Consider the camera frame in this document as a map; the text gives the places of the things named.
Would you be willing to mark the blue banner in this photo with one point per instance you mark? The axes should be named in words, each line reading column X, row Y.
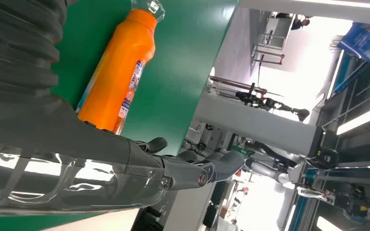
column 367, row 43

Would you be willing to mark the white metal-legged table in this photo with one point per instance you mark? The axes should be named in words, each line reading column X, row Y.
column 274, row 35

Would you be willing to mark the white square pillar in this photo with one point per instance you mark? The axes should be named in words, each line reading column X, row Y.
column 252, row 124

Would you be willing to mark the person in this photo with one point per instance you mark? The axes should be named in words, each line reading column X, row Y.
column 298, row 22

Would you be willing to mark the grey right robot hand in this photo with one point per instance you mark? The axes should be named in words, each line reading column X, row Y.
column 76, row 165

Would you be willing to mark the black jointed stand device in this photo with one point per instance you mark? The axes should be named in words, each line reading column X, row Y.
column 264, row 102

